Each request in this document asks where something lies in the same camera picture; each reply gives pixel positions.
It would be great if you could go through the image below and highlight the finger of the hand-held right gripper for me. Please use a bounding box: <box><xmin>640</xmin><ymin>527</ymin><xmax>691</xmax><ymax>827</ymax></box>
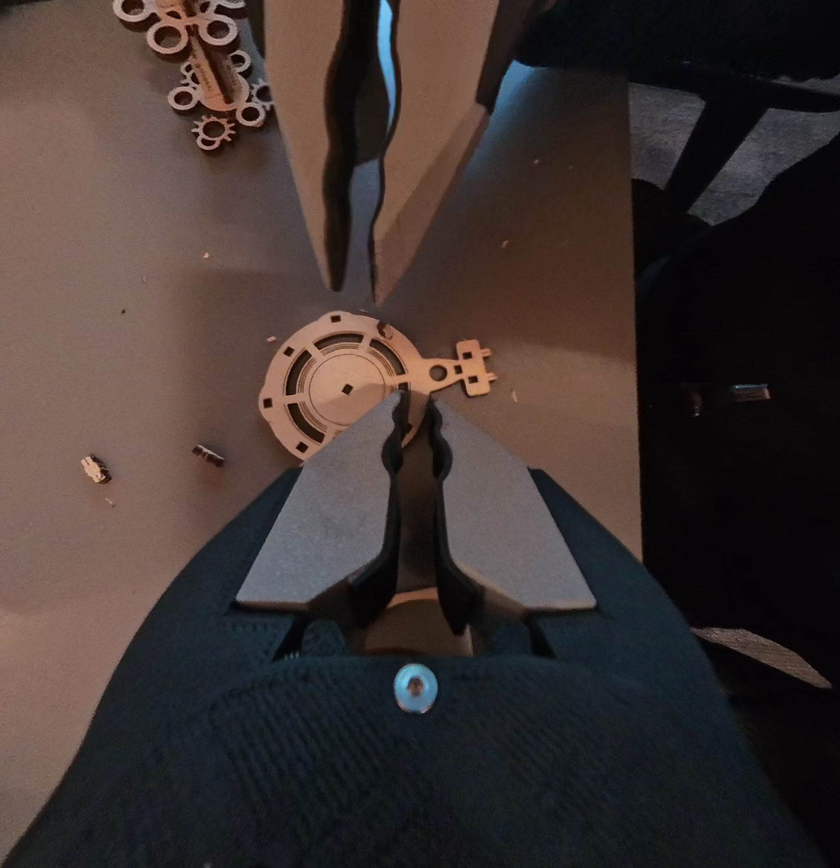
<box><xmin>371</xmin><ymin>0</ymin><xmax>503</xmax><ymax>307</ymax></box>
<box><xmin>263</xmin><ymin>0</ymin><xmax>394</xmax><ymax>294</ymax></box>

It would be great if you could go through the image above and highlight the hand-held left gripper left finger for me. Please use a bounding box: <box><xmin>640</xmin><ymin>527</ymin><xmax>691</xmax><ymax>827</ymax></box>
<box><xmin>235</xmin><ymin>391</ymin><xmax>411</xmax><ymax>628</ymax></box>

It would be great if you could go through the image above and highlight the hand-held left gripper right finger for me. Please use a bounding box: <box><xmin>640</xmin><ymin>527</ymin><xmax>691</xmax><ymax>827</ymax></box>
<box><xmin>425</xmin><ymin>397</ymin><xmax>598</xmax><ymax>637</ymax></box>

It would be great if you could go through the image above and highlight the round wooden disc part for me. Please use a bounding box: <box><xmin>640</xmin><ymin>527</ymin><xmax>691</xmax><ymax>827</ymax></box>
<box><xmin>257</xmin><ymin>311</ymin><xmax>495</xmax><ymax>463</ymax></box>

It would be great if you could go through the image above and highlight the black bag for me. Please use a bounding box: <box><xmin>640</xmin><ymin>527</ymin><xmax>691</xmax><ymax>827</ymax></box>
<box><xmin>633</xmin><ymin>163</ymin><xmax>840</xmax><ymax>689</ymax></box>

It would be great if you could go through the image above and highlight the wooden ring model assembly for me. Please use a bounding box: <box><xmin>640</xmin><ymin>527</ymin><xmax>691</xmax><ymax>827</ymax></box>
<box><xmin>111</xmin><ymin>0</ymin><xmax>277</xmax><ymax>153</ymax></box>

